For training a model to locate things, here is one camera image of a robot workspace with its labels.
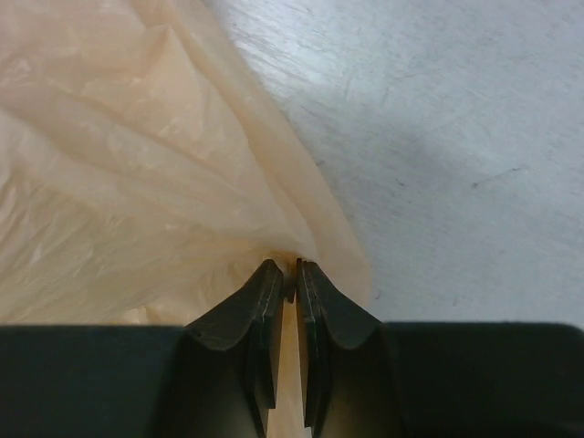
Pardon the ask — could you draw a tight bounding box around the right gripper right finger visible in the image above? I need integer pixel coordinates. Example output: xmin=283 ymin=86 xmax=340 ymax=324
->
xmin=296 ymin=259 xmax=402 ymax=437

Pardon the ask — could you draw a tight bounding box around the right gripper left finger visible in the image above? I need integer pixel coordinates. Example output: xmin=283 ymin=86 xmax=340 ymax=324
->
xmin=185 ymin=260 xmax=284 ymax=437

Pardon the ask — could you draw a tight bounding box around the orange plastic bag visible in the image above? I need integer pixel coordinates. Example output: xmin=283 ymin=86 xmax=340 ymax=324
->
xmin=0 ymin=0 xmax=371 ymax=430

